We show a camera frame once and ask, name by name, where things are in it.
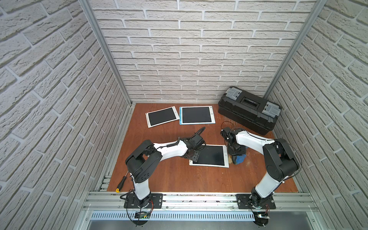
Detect blue microfiber cleaning mitt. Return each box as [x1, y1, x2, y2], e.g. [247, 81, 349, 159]
[232, 154, 247, 165]

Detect white drawing tablet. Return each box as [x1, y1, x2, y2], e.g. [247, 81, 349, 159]
[189, 145, 229, 168]
[145, 106, 179, 128]

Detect blue-edged drawing tablet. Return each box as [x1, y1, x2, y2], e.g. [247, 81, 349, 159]
[179, 106, 216, 125]

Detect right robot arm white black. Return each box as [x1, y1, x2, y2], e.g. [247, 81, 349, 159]
[220, 127, 301, 209]

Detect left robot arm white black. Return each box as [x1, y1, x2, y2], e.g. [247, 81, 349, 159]
[126, 127, 206, 201]

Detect black toolbox grey latches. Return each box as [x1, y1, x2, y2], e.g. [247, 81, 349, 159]
[218, 86, 282, 136]

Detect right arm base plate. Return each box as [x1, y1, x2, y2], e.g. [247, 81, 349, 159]
[235, 194, 276, 210]

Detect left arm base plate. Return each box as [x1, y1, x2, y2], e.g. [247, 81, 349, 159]
[122, 193, 163, 209]

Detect aluminium mounting rail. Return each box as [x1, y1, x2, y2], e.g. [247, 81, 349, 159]
[82, 192, 319, 212]

